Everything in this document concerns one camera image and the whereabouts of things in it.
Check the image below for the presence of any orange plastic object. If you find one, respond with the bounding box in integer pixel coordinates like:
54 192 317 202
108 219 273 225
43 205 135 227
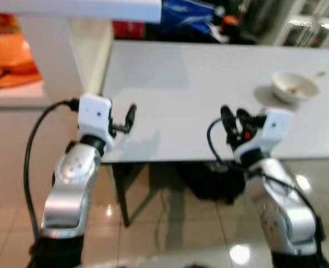
0 13 43 89

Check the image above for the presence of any white ceramic bowl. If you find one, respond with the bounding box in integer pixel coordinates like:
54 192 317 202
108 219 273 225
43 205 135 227
271 71 321 105

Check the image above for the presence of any orange black device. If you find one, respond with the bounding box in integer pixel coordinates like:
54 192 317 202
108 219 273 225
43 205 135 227
220 15 241 35

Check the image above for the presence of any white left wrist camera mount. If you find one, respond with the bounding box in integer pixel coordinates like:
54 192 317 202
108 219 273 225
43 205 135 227
77 93 114 152

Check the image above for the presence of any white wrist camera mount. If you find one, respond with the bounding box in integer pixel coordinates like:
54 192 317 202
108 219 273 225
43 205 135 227
234 107 294 164
77 93 114 152

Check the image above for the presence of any red box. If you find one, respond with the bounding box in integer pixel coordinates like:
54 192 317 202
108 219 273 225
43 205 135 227
113 21 161 39

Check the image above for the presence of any white shelf unit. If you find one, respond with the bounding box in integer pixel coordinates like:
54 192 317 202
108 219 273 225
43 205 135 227
0 0 163 109

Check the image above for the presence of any black bag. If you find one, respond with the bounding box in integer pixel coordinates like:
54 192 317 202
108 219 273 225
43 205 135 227
178 162 247 205

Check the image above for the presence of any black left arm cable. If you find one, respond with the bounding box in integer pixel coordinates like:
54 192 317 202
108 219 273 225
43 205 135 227
23 99 80 242

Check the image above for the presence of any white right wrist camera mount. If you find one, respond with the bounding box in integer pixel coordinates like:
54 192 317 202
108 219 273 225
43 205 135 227
234 107 294 164

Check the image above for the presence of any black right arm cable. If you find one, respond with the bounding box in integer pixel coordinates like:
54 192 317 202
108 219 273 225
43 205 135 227
206 117 321 227

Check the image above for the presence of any blue bag white trim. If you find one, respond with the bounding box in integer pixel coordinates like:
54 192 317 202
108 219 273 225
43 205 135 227
159 0 230 43

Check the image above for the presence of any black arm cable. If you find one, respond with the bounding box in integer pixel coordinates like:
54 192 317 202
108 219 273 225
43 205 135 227
206 117 321 227
23 99 80 242

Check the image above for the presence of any dark table leg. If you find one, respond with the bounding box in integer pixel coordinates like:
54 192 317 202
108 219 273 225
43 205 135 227
111 162 149 227

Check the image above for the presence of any white glass door cabinet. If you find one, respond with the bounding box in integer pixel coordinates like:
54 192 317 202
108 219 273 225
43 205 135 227
275 0 329 49

